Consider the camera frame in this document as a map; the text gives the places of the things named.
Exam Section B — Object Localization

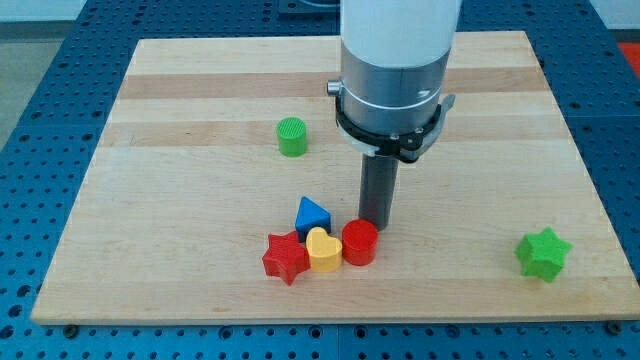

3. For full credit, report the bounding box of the light wooden board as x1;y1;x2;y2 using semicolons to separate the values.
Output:
32;31;639;325

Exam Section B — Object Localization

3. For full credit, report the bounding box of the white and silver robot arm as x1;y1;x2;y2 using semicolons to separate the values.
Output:
336;0;461;135

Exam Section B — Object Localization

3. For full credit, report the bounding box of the red cylinder block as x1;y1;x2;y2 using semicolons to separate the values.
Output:
342;219;378;266

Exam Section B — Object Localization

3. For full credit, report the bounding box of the black clamp ring with lever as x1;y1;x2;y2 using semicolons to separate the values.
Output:
333;92;457;165

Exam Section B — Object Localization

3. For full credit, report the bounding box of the green cylinder block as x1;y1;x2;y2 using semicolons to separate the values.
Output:
276;117;307;157

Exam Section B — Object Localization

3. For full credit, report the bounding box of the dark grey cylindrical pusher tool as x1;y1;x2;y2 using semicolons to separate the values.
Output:
358;155;398;231

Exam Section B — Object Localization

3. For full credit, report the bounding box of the blue triangle block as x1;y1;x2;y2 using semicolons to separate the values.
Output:
295;196;332;243

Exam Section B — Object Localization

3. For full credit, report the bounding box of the yellow heart block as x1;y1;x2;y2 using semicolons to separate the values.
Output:
306;227;343;273

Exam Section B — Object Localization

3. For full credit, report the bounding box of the red star block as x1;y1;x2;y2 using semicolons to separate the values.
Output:
262;231;310;286

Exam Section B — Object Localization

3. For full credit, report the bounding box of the green star block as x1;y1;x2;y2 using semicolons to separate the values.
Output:
514;227;573;283

